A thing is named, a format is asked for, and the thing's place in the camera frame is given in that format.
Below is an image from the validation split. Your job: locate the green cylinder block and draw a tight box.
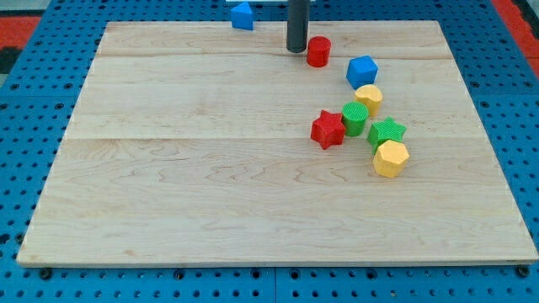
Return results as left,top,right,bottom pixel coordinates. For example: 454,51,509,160
342,101,369,137

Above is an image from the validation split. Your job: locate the blue cube block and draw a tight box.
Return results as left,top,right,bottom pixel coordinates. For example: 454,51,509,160
346,56,378,89

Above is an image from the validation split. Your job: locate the red star block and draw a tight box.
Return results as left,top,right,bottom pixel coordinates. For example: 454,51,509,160
311,109,346,150

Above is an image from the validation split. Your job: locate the light wooden board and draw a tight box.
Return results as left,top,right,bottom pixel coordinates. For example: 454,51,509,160
17,21,538,268

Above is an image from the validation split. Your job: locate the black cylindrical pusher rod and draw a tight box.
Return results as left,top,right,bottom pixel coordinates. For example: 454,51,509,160
286,0,310,53

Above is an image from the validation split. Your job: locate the yellow hexagon block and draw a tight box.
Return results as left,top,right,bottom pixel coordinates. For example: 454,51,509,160
372,140,410,178

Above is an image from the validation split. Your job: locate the blue triangle block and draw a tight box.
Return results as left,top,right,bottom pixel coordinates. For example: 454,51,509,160
231,2,253,30

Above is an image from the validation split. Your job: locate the yellow heart block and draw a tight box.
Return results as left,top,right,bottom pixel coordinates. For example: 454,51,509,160
355,84,383,117

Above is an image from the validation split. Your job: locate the red cylinder block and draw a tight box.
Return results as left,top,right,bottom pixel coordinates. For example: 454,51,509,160
307,36,332,67

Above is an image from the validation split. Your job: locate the green star block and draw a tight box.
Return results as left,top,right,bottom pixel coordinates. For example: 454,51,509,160
367,117,407,154

